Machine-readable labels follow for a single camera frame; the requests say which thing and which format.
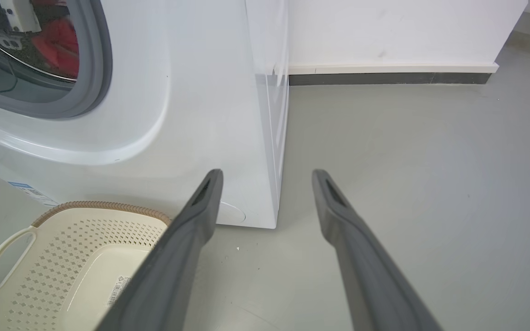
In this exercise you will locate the red garment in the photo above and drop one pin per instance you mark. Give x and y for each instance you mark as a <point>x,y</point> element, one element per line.
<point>58,46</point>

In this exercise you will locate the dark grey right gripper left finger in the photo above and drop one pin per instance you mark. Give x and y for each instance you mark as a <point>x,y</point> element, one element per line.
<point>168,271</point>

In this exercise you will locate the grey rubber door gasket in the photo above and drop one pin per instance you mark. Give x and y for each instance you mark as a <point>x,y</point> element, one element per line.
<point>88,64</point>

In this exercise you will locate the dark grey skirting board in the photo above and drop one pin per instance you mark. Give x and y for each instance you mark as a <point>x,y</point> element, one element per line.
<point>389,78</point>

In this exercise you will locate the white front-loading washing machine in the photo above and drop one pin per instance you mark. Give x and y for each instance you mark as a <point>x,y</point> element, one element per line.
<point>177,115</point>

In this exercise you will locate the cream perforated laundry basket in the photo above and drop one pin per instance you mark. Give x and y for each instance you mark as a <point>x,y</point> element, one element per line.
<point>67,271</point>

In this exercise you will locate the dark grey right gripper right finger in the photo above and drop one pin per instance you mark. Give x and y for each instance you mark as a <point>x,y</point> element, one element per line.
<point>371,276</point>

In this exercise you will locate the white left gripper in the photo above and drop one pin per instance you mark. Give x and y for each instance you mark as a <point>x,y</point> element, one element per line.
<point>16,16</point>

